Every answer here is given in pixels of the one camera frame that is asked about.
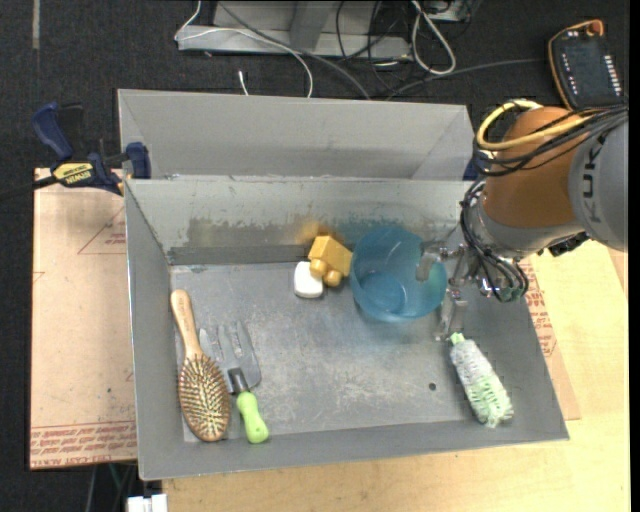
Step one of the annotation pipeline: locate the green and white bottle brush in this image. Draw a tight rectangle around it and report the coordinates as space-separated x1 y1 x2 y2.
447 330 516 430

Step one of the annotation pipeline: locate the white soap bar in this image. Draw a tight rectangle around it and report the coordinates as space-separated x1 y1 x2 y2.
292 260 325 300

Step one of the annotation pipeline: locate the green-handled grey garden fork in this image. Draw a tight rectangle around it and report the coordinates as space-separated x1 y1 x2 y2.
198 319 271 445

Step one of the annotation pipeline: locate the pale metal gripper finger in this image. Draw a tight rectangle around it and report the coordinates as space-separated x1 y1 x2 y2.
434 298 470 343
415 249 443 282

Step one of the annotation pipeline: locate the grey metal bin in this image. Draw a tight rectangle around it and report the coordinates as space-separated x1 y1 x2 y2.
117 88 571 482

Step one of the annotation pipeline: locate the blue plastic bowl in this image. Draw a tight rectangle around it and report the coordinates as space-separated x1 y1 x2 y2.
348 225 449 324

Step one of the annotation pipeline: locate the brown cardboard board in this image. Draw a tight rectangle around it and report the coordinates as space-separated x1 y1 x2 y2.
28 167 584 472

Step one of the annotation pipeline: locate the wooden hairbrush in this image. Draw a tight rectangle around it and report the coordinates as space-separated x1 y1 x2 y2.
169 288 233 444

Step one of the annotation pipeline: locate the yellow toy block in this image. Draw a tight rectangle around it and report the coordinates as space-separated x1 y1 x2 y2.
306 234 355 289

